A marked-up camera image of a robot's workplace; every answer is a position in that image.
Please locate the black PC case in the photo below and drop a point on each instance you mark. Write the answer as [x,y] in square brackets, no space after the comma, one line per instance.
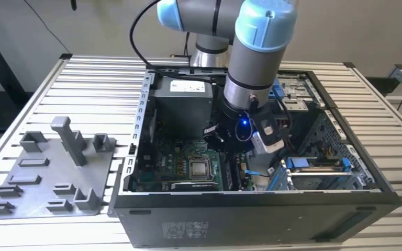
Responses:
[222,222]

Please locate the silver CPU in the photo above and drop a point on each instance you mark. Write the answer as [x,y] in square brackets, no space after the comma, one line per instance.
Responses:
[199,169]

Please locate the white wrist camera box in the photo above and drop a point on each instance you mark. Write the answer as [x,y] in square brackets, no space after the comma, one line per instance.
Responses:
[273,145]

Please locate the hard disk in blue carrier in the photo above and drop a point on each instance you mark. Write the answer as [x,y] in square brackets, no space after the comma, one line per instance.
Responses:
[298,162]

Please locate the grey metal drive cage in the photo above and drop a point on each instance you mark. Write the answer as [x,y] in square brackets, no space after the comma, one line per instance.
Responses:
[297,105]

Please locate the black box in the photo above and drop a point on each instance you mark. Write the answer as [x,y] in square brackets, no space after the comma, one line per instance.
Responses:
[382,86]

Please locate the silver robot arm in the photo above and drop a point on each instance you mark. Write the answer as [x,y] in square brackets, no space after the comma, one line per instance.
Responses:
[253,65]

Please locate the green motherboard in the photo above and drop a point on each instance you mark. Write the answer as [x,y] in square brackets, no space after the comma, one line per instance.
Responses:
[173,157]

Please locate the grey parts rack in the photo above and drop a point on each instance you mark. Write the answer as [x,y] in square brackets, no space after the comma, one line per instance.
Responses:
[92,172]

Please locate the black CPU socket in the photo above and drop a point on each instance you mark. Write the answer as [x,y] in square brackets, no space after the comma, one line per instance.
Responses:
[201,159]

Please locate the black table corner cap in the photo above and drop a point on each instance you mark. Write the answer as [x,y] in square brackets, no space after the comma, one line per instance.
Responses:
[66,55]
[349,64]

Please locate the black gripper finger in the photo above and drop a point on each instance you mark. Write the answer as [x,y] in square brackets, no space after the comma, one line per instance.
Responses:
[213,134]

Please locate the grey power supply unit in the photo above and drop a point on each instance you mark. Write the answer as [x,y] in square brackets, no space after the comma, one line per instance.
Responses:
[183,117]

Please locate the black graphics card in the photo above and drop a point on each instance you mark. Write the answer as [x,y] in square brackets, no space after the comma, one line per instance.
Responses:
[194,186]

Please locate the blue plastic drive bracket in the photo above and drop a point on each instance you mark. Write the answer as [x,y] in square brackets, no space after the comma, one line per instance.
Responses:
[277,91]

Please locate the small black hanging object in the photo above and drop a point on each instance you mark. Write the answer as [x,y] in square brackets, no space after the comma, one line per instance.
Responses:
[74,5]

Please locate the black RAM slot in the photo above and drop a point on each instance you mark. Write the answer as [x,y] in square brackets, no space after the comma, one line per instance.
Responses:
[222,172]
[226,180]

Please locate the grey metal disk bay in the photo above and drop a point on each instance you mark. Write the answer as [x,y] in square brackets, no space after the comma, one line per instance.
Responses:
[278,183]

